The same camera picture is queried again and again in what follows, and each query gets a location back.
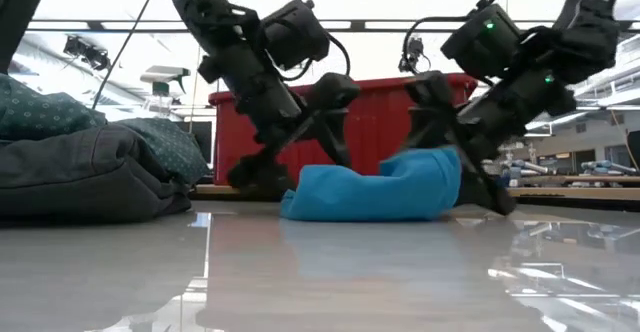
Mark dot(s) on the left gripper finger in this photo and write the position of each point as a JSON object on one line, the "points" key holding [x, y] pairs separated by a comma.
{"points": [[336, 144], [279, 182]]}

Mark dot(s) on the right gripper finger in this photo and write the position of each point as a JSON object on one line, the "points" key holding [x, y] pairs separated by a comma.
{"points": [[415, 129], [475, 192]]}

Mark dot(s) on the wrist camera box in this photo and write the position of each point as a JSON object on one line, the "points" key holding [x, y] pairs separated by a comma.
{"points": [[295, 34], [480, 39]]}

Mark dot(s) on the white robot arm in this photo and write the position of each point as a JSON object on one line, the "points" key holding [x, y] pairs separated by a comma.
{"points": [[610, 166], [527, 167]]}

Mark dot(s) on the red plastic laundry bin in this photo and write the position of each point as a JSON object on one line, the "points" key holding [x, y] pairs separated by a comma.
{"points": [[380, 127]]}

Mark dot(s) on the black ceiling rail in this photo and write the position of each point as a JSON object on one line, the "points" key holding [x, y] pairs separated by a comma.
{"points": [[75, 30]]}

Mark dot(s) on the bright blue garment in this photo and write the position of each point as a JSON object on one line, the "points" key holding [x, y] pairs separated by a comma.
{"points": [[375, 192]]}

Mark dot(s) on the wooden workbench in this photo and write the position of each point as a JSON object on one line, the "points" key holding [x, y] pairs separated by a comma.
{"points": [[600, 178]]}

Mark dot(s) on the clear spray bottle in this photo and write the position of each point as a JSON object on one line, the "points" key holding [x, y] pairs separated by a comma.
{"points": [[162, 74]]}

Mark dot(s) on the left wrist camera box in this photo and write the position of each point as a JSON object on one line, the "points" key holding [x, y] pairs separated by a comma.
{"points": [[295, 34]]}

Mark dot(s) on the tan wooden desk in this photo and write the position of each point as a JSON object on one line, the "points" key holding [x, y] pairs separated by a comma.
{"points": [[575, 193]]}

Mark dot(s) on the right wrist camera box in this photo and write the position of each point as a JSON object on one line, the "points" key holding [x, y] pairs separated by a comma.
{"points": [[480, 39]]}

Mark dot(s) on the teal patterned button shirt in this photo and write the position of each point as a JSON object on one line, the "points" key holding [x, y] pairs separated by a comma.
{"points": [[40, 112]]}

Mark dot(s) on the dark grey trousers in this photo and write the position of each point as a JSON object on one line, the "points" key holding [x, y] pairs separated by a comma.
{"points": [[90, 172]]}

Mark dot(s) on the black ceiling stage light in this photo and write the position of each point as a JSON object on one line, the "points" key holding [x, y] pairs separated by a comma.
{"points": [[85, 52]]}

